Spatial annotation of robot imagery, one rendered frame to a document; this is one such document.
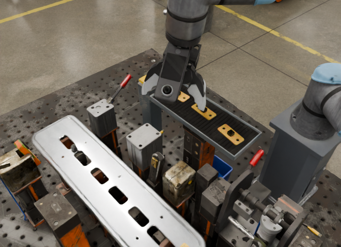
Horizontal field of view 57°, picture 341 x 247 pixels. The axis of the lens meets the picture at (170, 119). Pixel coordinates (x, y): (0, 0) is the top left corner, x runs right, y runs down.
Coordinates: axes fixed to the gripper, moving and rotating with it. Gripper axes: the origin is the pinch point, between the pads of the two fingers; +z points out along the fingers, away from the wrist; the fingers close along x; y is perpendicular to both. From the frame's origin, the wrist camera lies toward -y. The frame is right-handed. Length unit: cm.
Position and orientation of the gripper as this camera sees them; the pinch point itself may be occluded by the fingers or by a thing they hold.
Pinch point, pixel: (171, 105)
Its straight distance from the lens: 75.8
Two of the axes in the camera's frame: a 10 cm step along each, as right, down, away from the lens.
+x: -9.6, -2.6, 1.0
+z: -0.9, 6.2, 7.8
